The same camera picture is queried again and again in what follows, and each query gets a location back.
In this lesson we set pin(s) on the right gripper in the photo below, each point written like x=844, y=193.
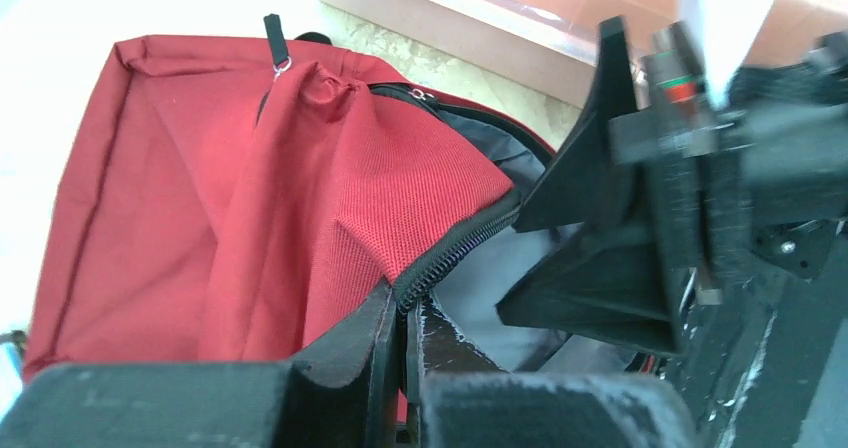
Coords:
x=756, y=196

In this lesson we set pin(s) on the pink plastic storage box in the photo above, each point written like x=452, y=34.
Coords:
x=551, y=45

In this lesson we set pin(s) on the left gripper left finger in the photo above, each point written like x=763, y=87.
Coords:
x=340, y=391

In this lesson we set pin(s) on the red backpack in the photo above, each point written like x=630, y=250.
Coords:
x=234, y=199

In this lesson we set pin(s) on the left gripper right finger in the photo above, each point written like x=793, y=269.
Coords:
x=458, y=397

